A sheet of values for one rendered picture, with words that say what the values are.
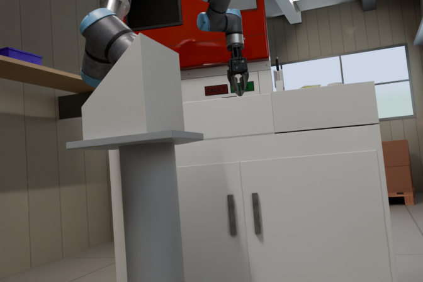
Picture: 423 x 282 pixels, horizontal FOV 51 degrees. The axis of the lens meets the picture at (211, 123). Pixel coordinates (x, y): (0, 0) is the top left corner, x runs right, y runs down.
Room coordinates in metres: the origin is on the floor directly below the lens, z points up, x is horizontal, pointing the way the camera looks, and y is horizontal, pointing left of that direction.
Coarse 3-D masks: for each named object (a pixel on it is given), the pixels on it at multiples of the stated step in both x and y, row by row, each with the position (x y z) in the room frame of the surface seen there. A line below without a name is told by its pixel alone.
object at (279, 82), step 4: (276, 72) 1.80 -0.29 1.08; (280, 72) 1.80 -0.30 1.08; (276, 76) 1.81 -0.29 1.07; (280, 76) 1.81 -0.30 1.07; (276, 80) 1.83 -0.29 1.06; (280, 80) 1.82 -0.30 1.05; (276, 84) 1.80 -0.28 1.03; (280, 84) 1.80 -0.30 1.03; (276, 88) 1.80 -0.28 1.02; (280, 88) 1.80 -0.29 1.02
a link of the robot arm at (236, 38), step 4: (228, 36) 1.79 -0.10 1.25; (232, 36) 1.78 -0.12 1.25; (236, 36) 1.78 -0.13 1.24; (240, 36) 1.79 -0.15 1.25; (228, 40) 1.79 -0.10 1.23; (232, 40) 1.78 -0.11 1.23; (236, 40) 1.78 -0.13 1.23; (240, 40) 1.78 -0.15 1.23; (228, 44) 1.79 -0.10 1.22; (236, 44) 1.78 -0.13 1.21
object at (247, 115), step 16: (240, 96) 1.55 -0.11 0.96; (256, 96) 1.54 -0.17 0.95; (192, 112) 1.58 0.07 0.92; (208, 112) 1.57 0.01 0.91; (224, 112) 1.56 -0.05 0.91; (240, 112) 1.55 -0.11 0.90; (256, 112) 1.54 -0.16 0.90; (272, 112) 1.54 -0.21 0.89; (192, 128) 1.58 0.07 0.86; (208, 128) 1.57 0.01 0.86; (224, 128) 1.56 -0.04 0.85; (240, 128) 1.55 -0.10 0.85; (256, 128) 1.54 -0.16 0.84; (272, 128) 1.54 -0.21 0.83
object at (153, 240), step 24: (72, 144) 1.18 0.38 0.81; (96, 144) 1.16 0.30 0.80; (120, 144) 1.16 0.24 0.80; (144, 144) 1.21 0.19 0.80; (168, 144) 1.24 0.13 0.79; (120, 168) 1.26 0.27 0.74; (144, 168) 1.21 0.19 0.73; (168, 168) 1.24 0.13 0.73; (144, 192) 1.21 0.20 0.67; (168, 192) 1.23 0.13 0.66; (144, 216) 1.21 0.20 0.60; (168, 216) 1.23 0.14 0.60; (144, 240) 1.21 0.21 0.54; (168, 240) 1.22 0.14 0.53; (144, 264) 1.21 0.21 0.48; (168, 264) 1.22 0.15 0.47
